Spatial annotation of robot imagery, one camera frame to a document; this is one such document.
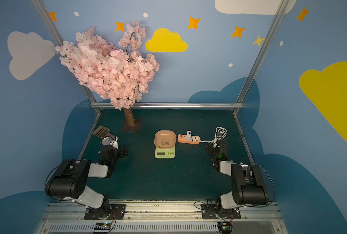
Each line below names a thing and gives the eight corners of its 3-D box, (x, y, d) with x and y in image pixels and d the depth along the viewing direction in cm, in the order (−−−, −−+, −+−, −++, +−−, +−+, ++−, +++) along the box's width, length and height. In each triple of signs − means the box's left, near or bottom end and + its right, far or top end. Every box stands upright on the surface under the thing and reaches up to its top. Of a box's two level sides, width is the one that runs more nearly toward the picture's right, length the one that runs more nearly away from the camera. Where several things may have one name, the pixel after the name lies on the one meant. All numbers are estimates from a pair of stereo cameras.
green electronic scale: (154, 158, 95) (154, 157, 94) (155, 146, 101) (155, 145, 99) (175, 158, 95) (175, 157, 94) (175, 147, 101) (175, 145, 99)
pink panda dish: (154, 149, 100) (153, 145, 95) (155, 135, 107) (155, 130, 103) (175, 149, 100) (175, 145, 95) (175, 135, 108) (175, 130, 103)
